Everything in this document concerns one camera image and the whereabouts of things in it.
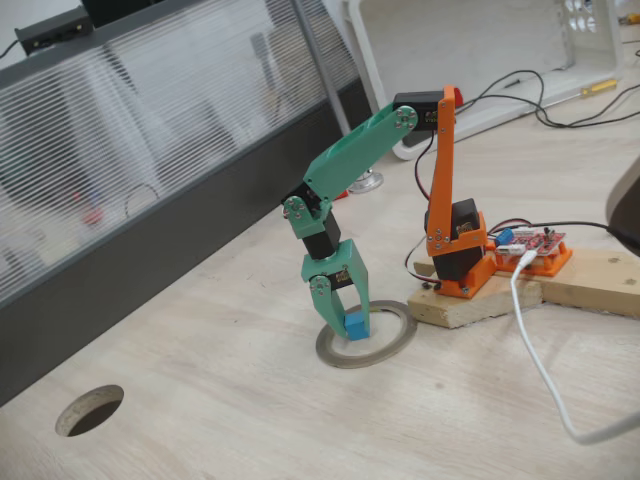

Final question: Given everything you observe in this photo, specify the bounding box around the wooden base block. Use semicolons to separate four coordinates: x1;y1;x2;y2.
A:
406;277;545;330

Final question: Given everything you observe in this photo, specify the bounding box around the thick black cable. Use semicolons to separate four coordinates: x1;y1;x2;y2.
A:
537;220;640;255

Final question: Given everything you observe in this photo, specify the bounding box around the metal pole with flange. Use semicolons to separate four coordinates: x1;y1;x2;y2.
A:
291;0;385;194

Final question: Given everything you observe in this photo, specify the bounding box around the grey rounded object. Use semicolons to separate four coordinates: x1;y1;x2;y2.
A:
604;154;640;246

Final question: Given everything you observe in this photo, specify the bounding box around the small black box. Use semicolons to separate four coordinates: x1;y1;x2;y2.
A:
13;6;95;55

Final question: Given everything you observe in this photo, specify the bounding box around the red white black servo wire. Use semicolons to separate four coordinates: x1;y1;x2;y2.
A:
405;238;444;291

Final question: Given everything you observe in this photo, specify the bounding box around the thin black cable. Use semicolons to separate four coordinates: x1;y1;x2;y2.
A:
501;69;640;129
462;82;640;129

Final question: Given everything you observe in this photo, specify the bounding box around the white usb cable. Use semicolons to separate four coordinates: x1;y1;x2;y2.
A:
509;249;640;446

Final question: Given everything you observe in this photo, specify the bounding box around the orange board holder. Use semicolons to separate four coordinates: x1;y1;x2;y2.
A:
492;242;574;279

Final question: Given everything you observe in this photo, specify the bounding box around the black rectangular object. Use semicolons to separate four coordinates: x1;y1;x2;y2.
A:
81;0;169;30

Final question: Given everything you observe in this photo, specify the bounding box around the light wooden plank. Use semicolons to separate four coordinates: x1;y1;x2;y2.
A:
539;248;640;319

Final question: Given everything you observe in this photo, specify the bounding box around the grey office desk partition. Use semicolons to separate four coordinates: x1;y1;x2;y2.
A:
0;0;382;409

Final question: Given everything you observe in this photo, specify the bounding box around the small blue cube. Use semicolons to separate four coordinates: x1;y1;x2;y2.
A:
344;312;371;343

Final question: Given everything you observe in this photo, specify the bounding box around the black bar device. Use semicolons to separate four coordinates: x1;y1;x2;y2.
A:
399;110;459;149

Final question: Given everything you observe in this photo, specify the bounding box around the red controller board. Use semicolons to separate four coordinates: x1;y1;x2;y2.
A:
492;225;569;259

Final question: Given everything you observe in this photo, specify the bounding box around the yellow handled screwdriver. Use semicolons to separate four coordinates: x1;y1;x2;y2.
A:
578;78;620;97

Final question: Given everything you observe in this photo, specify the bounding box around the white plastic crate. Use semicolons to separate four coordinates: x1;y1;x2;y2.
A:
342;0;626;162

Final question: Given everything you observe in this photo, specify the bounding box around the grey tape ring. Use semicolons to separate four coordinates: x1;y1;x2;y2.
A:
315;299;419;370

